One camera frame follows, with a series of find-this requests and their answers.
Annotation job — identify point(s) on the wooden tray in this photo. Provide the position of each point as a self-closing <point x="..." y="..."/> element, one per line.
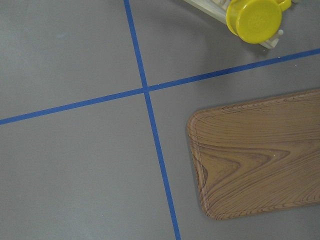
<point x="258" y="156"/>

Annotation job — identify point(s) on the wooden mug rack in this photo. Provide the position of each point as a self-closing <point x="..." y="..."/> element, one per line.
<point x="217" y="10"/>

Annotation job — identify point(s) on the yellow mug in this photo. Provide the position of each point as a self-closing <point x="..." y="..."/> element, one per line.
<point x="255" y="21"/>

